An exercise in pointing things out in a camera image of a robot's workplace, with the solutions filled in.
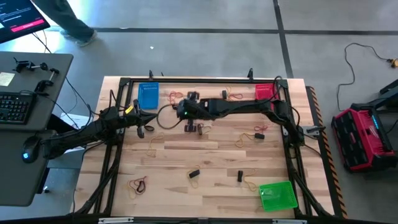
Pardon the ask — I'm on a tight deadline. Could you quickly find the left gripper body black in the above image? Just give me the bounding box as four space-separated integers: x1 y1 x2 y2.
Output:
126 99 147 139

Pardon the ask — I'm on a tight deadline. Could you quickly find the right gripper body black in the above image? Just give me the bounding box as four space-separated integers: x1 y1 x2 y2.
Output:
176 91 218 134

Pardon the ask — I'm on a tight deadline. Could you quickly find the blue plastic basket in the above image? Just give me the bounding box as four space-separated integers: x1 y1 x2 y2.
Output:
137 82 160 111

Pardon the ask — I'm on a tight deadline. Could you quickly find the white paper box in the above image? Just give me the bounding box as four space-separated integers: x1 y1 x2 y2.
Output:
58 113 91 155

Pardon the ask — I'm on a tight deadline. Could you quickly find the red plastic basket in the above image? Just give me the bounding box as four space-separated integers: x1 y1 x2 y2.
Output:
254 83 280 111

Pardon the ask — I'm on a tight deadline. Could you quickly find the black desk clamp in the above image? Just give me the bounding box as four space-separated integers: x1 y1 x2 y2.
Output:
12 57 50 74
34 67 60 95

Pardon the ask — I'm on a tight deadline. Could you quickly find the black computer mouse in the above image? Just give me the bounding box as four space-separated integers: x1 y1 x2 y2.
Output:
21 135 42 165

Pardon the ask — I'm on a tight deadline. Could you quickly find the person's leg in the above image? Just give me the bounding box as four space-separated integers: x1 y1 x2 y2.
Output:
32 0 98 48

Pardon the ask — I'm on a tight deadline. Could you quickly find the black keyboard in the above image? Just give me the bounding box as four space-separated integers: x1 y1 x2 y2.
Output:
0 91 36 126

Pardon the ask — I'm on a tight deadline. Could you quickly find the green plastic basket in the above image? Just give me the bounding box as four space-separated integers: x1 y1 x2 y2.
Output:
258 180 299 213

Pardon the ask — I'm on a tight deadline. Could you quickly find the grey desk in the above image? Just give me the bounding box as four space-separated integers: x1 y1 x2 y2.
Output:
0 51 75 208

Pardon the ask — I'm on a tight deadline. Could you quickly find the pale sticky note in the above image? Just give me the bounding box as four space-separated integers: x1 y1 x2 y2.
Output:
0 72 16 88

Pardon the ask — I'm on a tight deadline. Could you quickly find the black computer monitor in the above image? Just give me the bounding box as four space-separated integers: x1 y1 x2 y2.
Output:
0 0 52 45

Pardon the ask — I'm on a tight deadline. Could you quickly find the black yellow hazard strip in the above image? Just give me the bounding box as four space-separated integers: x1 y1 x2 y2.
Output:
305 85 349 220

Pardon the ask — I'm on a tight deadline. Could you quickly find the red black tool case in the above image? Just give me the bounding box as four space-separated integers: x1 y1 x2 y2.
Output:
330 103 398 173

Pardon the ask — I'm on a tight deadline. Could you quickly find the black metal stand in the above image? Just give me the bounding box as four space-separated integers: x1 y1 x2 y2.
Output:
369 78 398 108

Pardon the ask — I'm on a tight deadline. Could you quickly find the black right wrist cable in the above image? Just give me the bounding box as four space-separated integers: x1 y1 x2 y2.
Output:
156 103 185 130

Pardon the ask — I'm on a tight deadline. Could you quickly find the black metal table frame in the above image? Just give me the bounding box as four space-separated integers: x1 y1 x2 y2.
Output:
72 76 333 218

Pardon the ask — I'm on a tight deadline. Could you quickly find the grey metal base plate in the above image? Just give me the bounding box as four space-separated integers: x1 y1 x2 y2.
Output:
282 124 326 138

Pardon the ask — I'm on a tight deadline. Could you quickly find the black floor cable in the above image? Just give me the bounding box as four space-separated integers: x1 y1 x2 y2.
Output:
336 42 393 112

